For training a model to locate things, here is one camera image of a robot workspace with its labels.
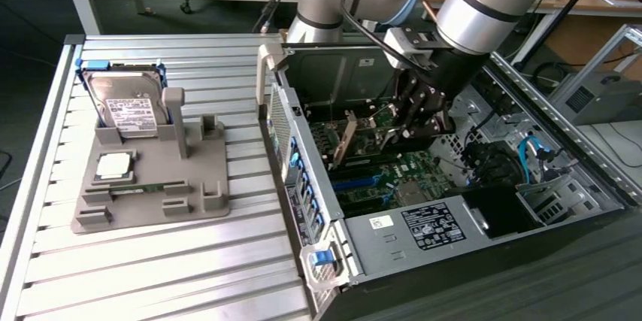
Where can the grey parts rack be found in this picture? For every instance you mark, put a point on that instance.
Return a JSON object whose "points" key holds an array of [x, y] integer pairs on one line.
{"points": [[149, 170]]}

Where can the silver hard disk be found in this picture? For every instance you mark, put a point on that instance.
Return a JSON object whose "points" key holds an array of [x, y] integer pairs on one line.
{"points": [[125, 91]]}

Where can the green motherboard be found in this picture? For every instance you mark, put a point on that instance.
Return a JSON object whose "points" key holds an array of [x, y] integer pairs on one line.
{"points": [[423, 170]]}

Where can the blue case latch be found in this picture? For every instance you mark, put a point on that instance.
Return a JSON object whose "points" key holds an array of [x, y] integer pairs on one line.
{"points": [[320, 259]]}

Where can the grey computer tower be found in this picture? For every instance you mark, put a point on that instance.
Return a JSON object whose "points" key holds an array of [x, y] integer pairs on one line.
{"points": [[606, 103]]}

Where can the silver CPU chip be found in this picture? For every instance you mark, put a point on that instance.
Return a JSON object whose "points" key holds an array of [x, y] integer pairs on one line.
{"points": [[112, 166]]}

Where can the green RAM stick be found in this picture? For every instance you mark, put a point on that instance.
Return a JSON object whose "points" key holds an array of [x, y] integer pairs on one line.
{"points": [[137, 188]]}

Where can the hard disk drive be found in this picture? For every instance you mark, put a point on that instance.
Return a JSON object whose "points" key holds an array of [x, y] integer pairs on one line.
{"points": [[94, 65]]}

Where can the aluminium profile frame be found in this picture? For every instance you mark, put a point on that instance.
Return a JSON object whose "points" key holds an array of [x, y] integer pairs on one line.
{"points": [[607, 54]]}

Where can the grey chipset heatsink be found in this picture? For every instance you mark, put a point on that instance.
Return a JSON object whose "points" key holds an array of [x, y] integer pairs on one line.
{"points": [[412, 192]]}

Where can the grey power supply unit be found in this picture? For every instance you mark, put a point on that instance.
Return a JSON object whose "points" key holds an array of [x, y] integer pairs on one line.
{"points": [[380, 249]]}

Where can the green graphics card black fan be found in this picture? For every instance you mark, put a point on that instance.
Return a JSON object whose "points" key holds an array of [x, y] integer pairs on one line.
{"points": [[368, 140]]}

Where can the metal socket cover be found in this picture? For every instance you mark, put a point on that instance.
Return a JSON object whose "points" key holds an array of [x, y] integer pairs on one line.
{"points": [[380, 119]]}

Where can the black open PC case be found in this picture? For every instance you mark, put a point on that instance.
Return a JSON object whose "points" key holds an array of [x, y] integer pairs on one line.
{"points": [[451, 291]]}

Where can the black stand pole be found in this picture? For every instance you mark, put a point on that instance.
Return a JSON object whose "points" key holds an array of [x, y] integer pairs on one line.
{"points": [[559, 16]]}

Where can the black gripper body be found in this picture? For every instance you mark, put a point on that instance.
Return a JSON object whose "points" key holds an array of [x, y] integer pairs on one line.
{"points": [[451, 73]]}

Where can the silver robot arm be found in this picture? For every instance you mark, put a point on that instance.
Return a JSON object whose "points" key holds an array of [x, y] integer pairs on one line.
{"points": [[480, 9]]}

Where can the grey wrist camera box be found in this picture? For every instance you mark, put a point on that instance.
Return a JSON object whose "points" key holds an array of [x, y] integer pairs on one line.
{"points": [[400, 41]]}

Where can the metal disk bay bracket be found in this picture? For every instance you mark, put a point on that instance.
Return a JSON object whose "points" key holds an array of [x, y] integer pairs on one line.
{"points": [[551, 200]]}

